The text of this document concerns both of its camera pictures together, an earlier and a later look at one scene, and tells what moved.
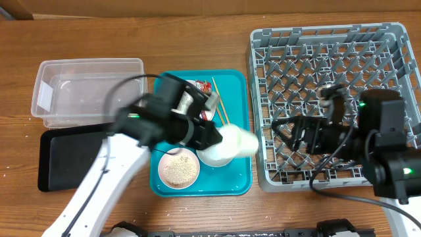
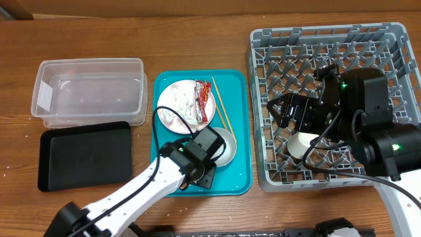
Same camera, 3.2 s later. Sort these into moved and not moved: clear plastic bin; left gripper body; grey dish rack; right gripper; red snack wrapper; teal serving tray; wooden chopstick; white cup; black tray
Moved: right gripper; left gripper body; white cup
Not moved: clear plastic bin; red snack wrapper; teal serving tray; wooden chopstick; grey dish rack; black tray
